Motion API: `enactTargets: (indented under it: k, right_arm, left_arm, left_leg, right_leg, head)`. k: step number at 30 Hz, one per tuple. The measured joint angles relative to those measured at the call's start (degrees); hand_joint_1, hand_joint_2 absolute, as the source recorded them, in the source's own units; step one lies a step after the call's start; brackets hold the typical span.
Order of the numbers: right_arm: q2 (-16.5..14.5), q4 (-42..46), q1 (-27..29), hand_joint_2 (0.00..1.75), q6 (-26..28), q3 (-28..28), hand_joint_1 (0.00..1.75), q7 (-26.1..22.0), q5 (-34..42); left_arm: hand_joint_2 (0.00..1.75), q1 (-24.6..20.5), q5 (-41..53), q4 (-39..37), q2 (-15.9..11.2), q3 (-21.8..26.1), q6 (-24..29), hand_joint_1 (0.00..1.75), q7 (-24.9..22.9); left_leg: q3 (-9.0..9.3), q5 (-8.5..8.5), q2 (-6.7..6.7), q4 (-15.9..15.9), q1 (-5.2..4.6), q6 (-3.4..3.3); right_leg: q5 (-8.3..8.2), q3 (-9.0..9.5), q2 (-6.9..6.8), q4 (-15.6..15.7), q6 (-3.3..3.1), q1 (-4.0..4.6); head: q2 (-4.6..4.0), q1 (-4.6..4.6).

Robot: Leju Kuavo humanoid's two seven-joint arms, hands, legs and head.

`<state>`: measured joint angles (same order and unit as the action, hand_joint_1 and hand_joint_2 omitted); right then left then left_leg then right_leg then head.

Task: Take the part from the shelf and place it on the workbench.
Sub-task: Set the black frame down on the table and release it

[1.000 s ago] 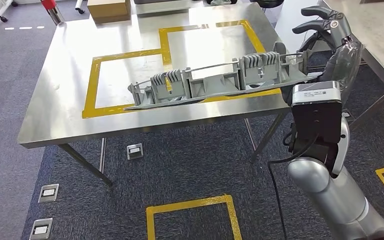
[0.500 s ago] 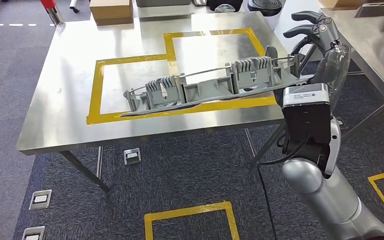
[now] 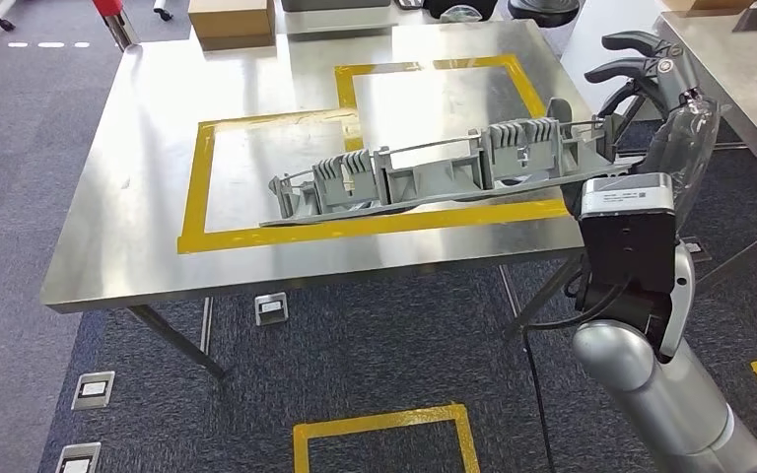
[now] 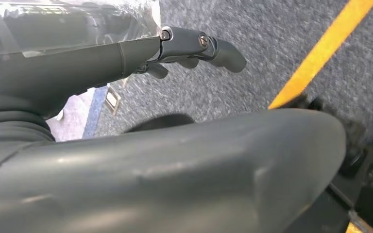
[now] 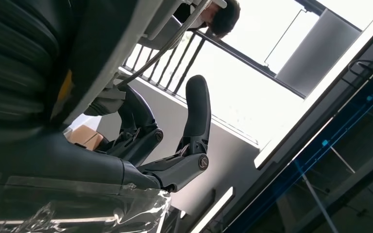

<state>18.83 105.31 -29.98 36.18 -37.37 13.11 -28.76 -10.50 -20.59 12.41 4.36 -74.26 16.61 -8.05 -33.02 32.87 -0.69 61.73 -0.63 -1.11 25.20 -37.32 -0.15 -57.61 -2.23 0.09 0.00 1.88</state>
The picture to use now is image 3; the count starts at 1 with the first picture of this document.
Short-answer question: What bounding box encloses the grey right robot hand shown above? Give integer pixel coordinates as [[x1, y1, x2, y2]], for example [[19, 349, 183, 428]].
[[584, 29, 723, 230]]

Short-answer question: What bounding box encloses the grey plastic wheel cover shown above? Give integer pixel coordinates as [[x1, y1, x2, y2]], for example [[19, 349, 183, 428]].
[[259, 98, 647, 229]]

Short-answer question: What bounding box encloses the steel workbench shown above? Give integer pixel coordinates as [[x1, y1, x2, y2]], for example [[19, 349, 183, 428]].
[[39, 19, 615, 383]]

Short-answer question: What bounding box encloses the steel table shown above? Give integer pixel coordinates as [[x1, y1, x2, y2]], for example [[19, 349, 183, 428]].
[[283, 6, 511, 39], [653, 9, 757, 292]]

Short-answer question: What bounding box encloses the dark floor socket box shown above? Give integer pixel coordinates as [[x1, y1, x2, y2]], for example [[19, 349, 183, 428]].
[[678, 236, 713, 264]]

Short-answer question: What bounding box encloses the brown cardboard box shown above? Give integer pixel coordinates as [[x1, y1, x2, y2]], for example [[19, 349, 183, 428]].
[[662, 0, 755, 13], [187, 0, 277, 52]]

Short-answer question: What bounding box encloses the white partition panel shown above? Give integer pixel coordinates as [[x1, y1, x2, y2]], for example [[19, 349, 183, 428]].
[[560, 0, 672, 122]]

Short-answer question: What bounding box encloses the black round stool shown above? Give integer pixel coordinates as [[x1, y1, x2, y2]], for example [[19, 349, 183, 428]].
[[508, 0, 581, 29]]

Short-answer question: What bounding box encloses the black carry bag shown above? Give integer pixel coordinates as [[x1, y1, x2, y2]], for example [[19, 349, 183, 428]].
[[422, 0, 500, 21]]

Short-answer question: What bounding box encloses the grey equipment case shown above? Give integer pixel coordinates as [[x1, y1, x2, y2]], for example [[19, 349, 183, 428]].
[[280, 0, 393, 13]]

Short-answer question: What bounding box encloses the steel floor socket box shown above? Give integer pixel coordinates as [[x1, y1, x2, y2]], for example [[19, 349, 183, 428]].
[[254, 292, 291, 328], [70, 371, 116, 413], [54, 441, 103, 473]]

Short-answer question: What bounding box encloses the red-topped chrome stanchion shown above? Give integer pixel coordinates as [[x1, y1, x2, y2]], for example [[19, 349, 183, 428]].
[[91, 0, 141, 52]]

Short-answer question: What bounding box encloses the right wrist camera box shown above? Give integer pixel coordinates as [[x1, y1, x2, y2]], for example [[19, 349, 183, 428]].
[[575, 171, 679, 334]]

